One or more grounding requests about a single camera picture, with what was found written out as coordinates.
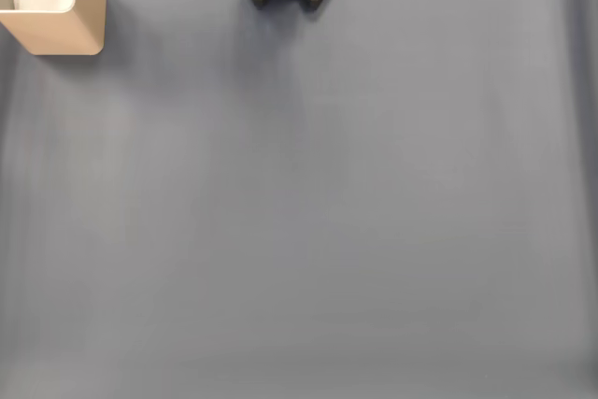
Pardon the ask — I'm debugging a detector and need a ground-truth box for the grey mat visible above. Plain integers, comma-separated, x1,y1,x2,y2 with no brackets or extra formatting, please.
0,0,598,399

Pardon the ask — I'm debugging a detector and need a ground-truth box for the beige box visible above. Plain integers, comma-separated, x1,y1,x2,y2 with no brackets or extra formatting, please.
0,0,107,56

